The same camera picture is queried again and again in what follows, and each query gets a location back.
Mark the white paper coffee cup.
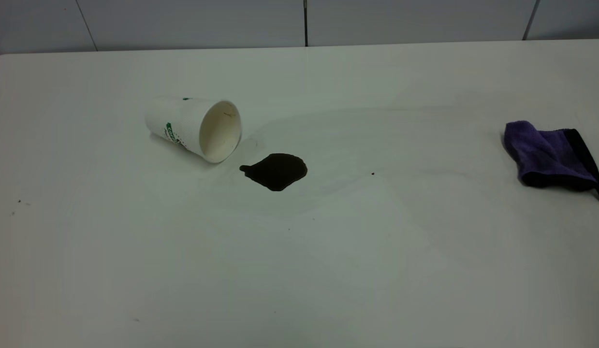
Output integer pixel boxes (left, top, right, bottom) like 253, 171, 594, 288
145, 96, 243, 164

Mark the purple and black cloth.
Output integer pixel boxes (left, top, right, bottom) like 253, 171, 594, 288
503, 120, 599, 206

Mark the dark coffee spill puddle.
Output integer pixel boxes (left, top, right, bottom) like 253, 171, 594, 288
239, 153, 308, 192

